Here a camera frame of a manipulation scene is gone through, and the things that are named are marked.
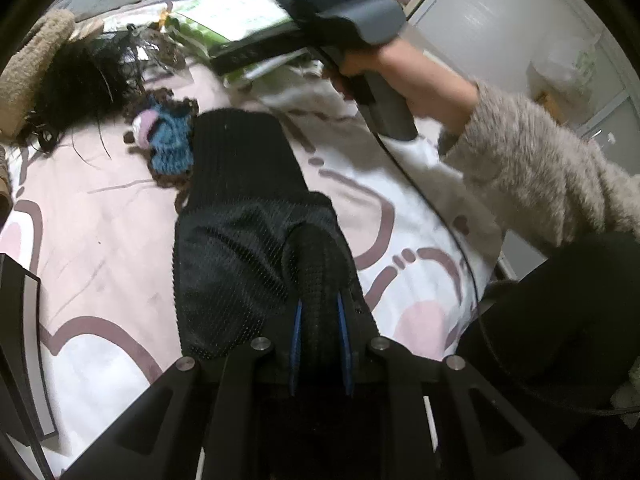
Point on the green dotted wipes pack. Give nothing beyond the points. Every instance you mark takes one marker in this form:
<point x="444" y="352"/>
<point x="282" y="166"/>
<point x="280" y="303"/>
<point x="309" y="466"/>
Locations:
<point x="199" y="25"/>

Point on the beige fleece sleeve forearm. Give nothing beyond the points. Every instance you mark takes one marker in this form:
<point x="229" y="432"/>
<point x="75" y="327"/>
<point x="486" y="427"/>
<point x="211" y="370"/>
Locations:
<point x="537" y="178"/>

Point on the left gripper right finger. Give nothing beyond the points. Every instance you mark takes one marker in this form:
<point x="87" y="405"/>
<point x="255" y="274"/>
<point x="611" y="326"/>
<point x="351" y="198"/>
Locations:
<point x="436" y="419"/>

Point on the black knit glove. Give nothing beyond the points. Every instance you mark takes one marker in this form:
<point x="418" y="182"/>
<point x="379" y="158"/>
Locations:
<point x="247" y="195"/>

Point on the black feather hair clip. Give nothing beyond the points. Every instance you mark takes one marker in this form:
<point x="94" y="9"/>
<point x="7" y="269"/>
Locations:
<point x="87" y="79"/>

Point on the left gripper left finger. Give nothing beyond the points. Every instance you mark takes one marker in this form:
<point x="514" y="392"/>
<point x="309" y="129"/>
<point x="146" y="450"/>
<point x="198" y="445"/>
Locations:
<point x="204" y="419"/>

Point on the beige fleece hat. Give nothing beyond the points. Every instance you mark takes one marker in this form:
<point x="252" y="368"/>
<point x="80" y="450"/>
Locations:
<point x="21" y="78"/>

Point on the blue crochet scrunchie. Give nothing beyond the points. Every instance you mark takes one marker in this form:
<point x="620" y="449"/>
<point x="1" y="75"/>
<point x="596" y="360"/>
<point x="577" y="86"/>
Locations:
<point x="161" y="128"/>

